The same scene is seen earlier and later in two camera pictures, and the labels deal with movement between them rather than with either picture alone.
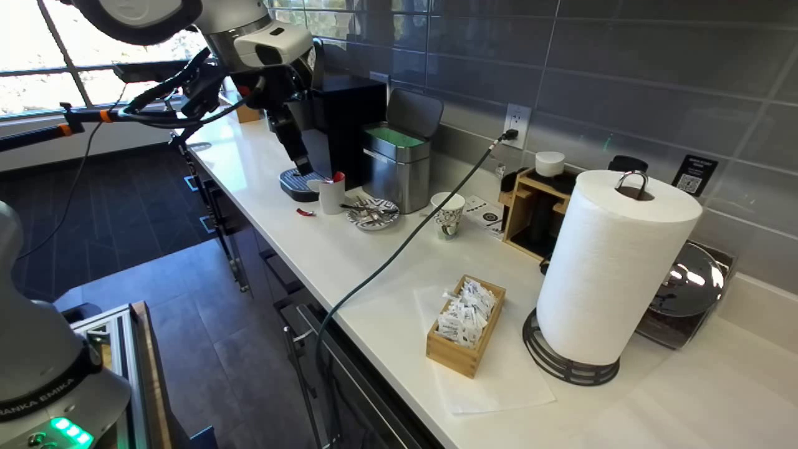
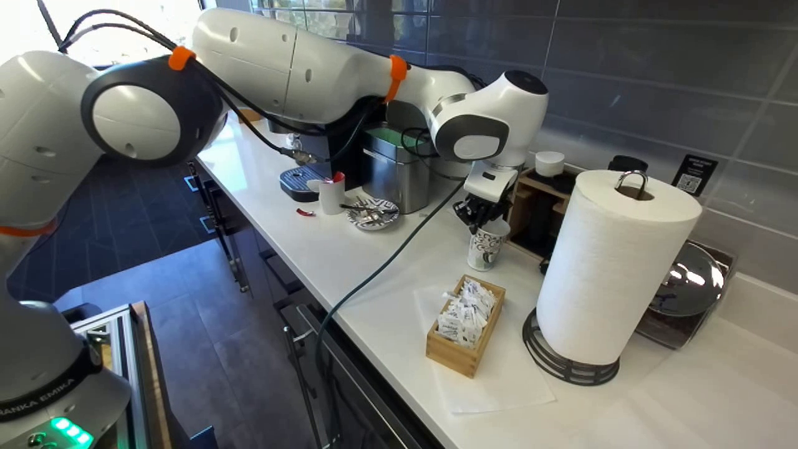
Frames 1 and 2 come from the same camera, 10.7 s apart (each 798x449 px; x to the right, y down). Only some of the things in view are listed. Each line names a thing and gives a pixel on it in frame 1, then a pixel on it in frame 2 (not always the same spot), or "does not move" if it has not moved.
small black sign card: (693, 174) does not move
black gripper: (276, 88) -> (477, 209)
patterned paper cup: (449, 214) -> (486, 246)
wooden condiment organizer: (532, 209) does not move
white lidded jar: (550, 163) does not move
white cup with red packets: (331, 193) does not move
